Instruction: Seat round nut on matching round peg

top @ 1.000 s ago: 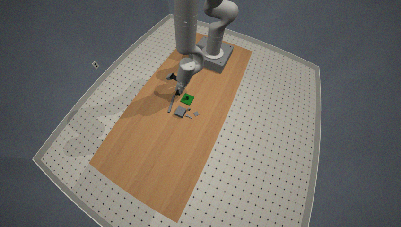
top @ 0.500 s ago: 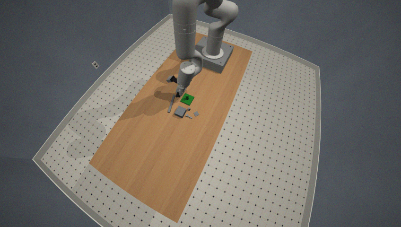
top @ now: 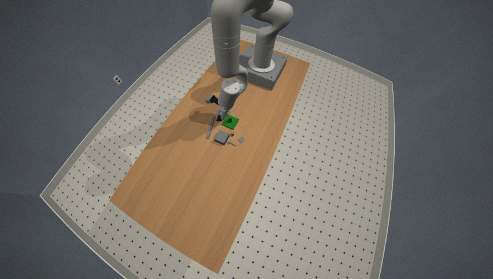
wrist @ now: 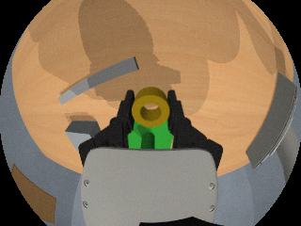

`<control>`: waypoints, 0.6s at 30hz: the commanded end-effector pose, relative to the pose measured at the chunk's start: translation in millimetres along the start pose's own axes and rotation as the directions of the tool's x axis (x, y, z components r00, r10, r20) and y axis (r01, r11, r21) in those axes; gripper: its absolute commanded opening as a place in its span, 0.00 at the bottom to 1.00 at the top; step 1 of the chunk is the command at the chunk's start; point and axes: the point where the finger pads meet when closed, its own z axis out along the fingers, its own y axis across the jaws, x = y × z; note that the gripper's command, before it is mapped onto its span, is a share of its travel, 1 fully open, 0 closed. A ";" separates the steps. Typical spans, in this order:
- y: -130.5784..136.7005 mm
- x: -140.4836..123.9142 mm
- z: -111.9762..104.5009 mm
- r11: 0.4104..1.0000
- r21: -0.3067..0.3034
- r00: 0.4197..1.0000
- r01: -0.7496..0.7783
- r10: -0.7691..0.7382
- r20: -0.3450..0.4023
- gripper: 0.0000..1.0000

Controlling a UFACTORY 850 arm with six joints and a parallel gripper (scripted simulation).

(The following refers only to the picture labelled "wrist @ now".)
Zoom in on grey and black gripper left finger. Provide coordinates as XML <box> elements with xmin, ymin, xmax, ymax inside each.
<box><xmin>78</xmin><ymin>89</ymin><xmax>135</xmax><ymax>167</ymax></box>

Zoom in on gold round nut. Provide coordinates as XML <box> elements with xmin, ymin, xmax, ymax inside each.
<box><xmin>132</xmin><ymin>87</ymin><xmax>169</xmax><ymax>127</ymax></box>

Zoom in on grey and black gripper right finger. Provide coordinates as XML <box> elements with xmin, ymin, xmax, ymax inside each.
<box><xmin>167</xmin><ymin>89</ymin><xmax>223</xmax><ymax>170</ymax></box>

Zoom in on green flat plate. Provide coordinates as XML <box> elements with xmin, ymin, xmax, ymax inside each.
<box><xmin>128</xmin><ymin>121</ymin><xmax>173</xmax><ymax>149</ymax></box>

